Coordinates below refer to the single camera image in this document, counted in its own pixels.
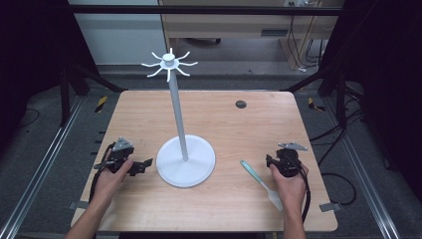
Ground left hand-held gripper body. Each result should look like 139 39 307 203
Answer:
94 136 135 174

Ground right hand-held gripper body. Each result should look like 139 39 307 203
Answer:
274 141 309 178

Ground teal handled white spatula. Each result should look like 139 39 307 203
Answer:
239 159 285 213

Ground person's right hand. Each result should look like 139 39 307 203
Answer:
269 162 311 217

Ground person's left hand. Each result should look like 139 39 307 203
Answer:
94 158 134 204

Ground white hook stand rack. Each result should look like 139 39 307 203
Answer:
140 47 217 189

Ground yellow black floor marker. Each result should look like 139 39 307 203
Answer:
95 95 109 115
307 97 326 114

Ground black metal stand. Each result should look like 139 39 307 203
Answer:
59 62 129 127
282 62 350 129

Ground white cabinet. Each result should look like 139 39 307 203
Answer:
68 0 167 66

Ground dark curtain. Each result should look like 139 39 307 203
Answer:
317 0 422 203
0 0 100 160

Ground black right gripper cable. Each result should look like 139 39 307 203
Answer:
289 155 313 223

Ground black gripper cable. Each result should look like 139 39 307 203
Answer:
88 143 114 204
289 155 313 223

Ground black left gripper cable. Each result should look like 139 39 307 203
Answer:
88 143 114 204

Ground black floor cable bundle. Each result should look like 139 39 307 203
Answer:
309 83 366 167

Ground grey table edge bracket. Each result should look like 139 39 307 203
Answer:
68 200 90 211
318 201 343 213

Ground black floor cable loop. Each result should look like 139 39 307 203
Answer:
318 171 358 207

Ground aluminium floor rail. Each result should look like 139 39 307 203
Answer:
321 96 403 239
0 95 85 239

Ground black cables under desk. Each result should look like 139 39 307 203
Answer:
286 0 328 73

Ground black horizontal frame bar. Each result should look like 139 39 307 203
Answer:
66 4 344 17

